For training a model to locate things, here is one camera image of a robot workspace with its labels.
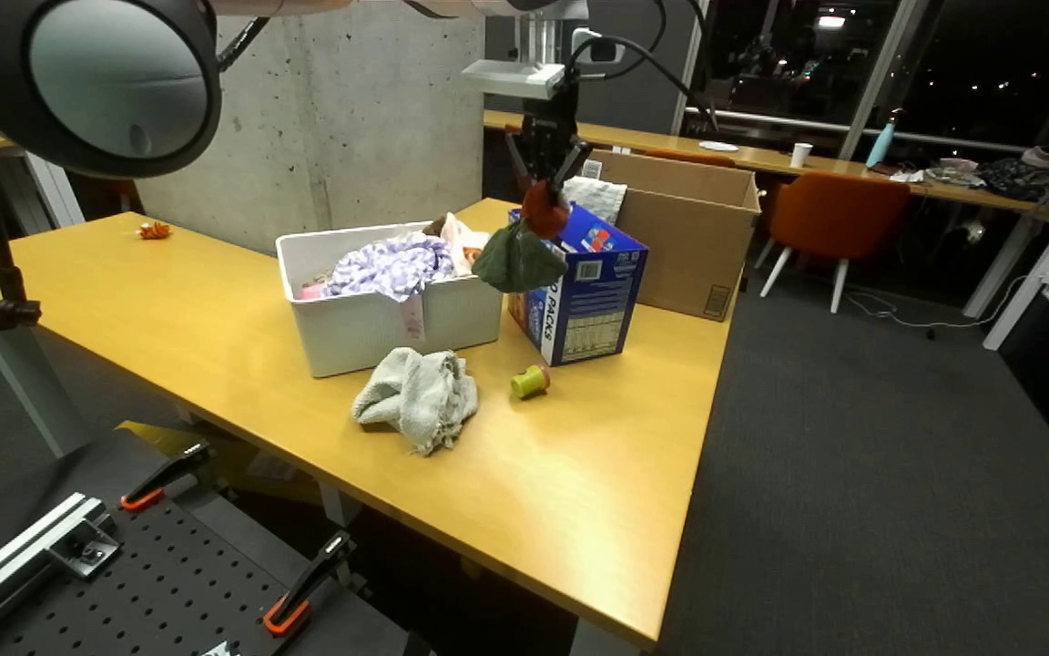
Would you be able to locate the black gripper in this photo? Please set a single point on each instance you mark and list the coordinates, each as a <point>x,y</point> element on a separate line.
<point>548,136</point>

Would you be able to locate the yellow play-doh container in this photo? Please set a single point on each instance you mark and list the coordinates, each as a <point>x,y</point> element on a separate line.
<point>530,382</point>

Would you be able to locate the white towel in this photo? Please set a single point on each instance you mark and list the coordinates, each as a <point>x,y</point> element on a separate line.
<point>426,399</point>

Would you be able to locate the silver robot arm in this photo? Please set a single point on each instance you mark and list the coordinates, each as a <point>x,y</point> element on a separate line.
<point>123,88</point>

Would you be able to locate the white plastic basket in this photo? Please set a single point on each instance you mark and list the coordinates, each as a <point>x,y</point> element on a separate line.
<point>352,334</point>

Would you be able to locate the white plastic bag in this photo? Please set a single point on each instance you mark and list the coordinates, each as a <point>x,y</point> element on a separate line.
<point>595,195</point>

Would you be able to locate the brown cardboard box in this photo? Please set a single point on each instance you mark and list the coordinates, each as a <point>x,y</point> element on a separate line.
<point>692,220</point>

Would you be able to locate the blue cardboard box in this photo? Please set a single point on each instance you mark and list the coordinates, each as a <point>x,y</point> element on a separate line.
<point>586,310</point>

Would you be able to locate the purple checkered cloth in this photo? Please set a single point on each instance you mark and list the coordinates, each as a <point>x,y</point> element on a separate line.
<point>394,268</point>

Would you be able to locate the long wooden desk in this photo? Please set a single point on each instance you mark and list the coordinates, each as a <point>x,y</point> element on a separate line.
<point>775,160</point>

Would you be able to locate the white cup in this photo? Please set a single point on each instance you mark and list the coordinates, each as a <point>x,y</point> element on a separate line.
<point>800,154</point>

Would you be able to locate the orange chair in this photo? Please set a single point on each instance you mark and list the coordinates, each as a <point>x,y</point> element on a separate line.
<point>830,215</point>

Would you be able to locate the light blue bottle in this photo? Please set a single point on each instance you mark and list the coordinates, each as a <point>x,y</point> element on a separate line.
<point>883,139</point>

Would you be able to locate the small orange object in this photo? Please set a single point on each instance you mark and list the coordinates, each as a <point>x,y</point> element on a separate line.
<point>153,229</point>

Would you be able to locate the black perforated breadboard plate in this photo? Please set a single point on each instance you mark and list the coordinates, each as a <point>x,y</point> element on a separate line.
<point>171,589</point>

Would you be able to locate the right orange-handled clamp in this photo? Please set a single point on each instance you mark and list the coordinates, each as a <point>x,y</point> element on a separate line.
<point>293,607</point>

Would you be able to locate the orange-handled clamp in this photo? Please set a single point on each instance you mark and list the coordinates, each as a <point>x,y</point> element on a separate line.
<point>153,486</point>
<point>293,607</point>

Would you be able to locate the left orange-handled clamp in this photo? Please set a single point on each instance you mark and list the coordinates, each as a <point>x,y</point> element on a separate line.
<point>153,486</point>

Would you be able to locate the left aluminium extrusion rail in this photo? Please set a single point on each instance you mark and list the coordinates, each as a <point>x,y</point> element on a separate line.
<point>75,535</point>

